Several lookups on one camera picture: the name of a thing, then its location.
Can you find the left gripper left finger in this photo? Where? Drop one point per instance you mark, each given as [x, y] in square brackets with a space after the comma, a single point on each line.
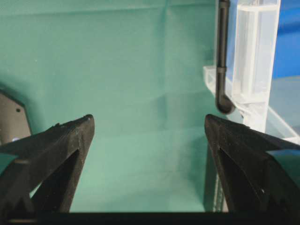
[44, 172]

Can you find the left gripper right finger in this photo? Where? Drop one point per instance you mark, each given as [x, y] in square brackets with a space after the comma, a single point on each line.
[252, 179]

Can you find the clear plastic storage case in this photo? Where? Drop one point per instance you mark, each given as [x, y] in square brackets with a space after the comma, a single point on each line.
[241, 77]

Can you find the blue liner inside case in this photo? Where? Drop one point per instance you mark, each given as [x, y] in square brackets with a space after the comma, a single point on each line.
[287, 53]

